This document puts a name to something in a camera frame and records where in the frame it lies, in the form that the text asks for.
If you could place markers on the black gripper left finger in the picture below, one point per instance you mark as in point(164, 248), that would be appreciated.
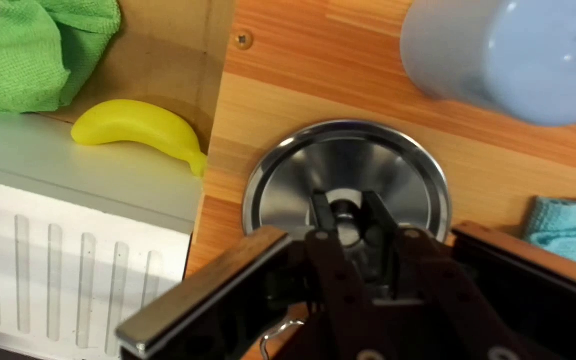
point(352, 321)

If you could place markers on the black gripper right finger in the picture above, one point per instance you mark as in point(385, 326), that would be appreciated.
point(409, 262)

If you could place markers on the silver pot lid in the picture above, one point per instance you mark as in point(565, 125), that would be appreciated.
point(345, 158)

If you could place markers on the teal cloth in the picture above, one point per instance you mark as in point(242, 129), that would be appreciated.
point(552, 227)

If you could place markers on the light blue plastic cup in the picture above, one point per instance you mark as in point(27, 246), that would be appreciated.
point(515, 56)

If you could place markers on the white toy sink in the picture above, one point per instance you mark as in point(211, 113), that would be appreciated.
point(87, 239)

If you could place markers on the yellow toy banana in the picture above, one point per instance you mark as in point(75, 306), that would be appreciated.
point(142, 122)

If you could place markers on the green cloth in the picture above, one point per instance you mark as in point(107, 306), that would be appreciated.
point(48, 48)

